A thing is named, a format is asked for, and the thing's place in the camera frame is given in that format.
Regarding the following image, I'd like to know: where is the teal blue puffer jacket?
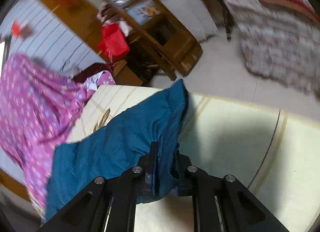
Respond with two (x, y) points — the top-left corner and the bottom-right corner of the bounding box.
(45, 80), (189, 220)

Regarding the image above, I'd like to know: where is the cream floral checked bed sheet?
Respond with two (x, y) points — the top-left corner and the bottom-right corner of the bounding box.
(67, 85), (319, 231)

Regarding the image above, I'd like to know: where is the purple floral cloth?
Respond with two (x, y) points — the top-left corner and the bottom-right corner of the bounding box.
(1, 53), (116, 218)

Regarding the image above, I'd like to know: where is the red gift bag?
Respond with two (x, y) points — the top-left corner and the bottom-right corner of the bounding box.
(97, 23), (130, 64)

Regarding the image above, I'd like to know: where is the pink floral quilt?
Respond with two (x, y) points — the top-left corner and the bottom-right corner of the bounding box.
(224, 0), (319, 94)

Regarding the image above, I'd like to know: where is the wooden chair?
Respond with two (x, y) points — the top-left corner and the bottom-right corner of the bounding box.
(103, 0), (203, 81)

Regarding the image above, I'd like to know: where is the white slatted headboard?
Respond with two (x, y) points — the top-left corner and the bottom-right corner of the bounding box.
(1, 0), (104, 77)

